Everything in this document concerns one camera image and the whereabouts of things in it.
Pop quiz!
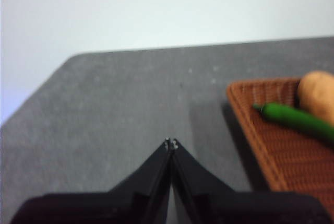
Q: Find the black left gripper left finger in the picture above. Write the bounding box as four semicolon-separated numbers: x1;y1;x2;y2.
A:
10;137;172;224

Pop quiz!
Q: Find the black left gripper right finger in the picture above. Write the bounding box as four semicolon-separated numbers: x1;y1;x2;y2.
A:
171;138;331;224

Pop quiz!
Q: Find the brown wicker basket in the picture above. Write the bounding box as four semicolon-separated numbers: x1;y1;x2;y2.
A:
226;77;334;201

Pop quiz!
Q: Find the green chili pepper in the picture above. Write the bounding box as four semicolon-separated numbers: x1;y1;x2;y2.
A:
252;102;334;149

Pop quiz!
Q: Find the yellow-brown potato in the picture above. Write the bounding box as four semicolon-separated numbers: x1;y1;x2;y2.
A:
297;70;334;126

